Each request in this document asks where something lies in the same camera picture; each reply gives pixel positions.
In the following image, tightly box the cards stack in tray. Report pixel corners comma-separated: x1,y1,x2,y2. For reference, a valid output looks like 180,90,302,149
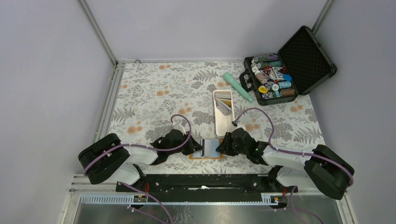
214,91,232,101

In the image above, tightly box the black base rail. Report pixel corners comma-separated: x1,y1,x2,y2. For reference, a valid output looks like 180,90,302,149
116,174,292,203

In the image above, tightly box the grey card in tray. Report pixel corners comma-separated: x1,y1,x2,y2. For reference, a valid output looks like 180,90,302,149
215,100,232,116

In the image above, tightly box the white plastic tray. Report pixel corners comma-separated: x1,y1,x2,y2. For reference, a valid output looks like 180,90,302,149
212,90,235,139

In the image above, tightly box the black poker chip case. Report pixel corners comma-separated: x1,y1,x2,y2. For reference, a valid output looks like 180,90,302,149
239,26,337,105

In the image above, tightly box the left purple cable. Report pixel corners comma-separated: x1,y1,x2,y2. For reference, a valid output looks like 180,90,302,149
83,114,192,224

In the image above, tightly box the mint green handle tool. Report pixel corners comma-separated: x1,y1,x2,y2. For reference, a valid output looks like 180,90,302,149
222,72,254,103

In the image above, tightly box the orange leather card holder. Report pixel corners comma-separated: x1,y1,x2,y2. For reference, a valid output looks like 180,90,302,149
189,139,223,160

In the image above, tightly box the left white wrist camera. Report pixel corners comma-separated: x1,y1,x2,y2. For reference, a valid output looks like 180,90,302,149
174,123,186,134

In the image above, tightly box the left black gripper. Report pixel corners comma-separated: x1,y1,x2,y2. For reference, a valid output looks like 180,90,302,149
168,132,204,156

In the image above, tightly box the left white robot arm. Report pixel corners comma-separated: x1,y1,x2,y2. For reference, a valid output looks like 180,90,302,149
78,129,203,192

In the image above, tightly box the silver card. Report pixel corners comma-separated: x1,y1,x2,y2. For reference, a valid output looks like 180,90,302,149
192,139,205,158
204,139,221,158

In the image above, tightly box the floral table mat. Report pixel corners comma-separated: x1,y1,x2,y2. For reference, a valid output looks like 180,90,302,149
102,61,327,175

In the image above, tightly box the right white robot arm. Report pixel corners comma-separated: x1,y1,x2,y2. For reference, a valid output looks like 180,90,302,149
216,128,354,200

